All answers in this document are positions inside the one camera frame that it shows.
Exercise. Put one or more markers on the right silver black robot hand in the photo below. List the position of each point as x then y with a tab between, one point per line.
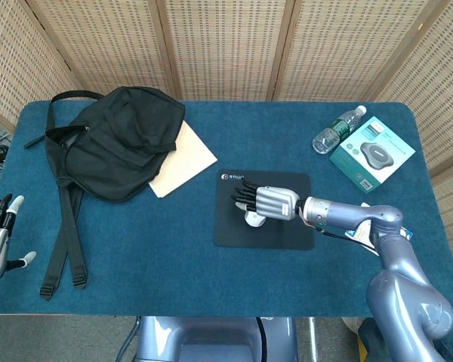
275	201

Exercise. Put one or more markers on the white computer mouse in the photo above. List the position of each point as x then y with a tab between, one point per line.
254	219

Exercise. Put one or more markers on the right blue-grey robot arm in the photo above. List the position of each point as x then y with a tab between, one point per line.
396	271

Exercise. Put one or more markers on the black mouse pad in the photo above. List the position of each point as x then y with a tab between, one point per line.
272	237

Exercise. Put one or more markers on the clear plastic water bottle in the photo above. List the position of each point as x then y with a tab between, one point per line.
330	135

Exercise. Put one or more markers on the white paper tag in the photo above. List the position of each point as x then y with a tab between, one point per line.
360	234

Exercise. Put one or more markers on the beige paper folder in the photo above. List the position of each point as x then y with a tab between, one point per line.
190	158

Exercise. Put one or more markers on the teal speakerphone product box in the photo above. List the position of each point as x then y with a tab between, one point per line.
373	154

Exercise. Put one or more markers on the blue table cloth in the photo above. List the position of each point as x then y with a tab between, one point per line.
155	264

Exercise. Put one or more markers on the black fabric backpack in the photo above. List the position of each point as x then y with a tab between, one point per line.
117	151

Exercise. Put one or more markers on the blue-grey robot torso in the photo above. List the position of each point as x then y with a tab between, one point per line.
211	339

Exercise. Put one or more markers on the woven wooden folding screen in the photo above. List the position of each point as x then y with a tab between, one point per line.
230	45

